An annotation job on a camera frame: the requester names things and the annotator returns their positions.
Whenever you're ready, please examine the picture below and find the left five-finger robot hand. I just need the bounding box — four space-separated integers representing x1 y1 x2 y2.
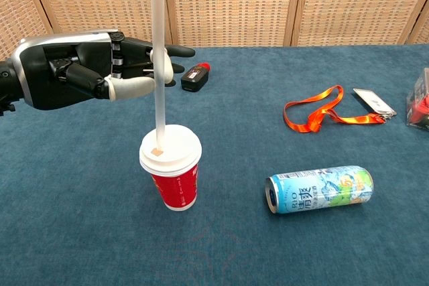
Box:
8 29 196 111

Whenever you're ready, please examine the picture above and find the clear plastic straw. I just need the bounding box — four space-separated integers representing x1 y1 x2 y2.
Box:
150 0 166 151

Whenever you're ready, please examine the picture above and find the red paper cup white lid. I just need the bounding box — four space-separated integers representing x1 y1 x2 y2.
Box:
139 124 203 212

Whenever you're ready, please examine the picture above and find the dark bottle with red cap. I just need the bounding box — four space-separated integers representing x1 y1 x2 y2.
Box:
180 61 211 93

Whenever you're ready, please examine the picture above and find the blue carpet table cover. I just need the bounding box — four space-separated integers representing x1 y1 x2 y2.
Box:
0 44 429 286

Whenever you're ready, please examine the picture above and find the woven bamboo folding screen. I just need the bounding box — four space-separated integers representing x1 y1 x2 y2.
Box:
0 0 429 64

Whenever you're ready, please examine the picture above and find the light blue beverage can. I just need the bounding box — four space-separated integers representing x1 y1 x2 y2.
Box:
265 165 375 216

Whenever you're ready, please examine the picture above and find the white card badge holder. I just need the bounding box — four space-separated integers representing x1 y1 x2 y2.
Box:
352 88 397 120

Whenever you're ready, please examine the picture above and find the clear box with red pieces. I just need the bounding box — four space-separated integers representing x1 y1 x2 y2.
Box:
405 67 429 132

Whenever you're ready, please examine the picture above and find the orange lanyard strap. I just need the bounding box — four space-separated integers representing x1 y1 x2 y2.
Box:
283 84 386 133

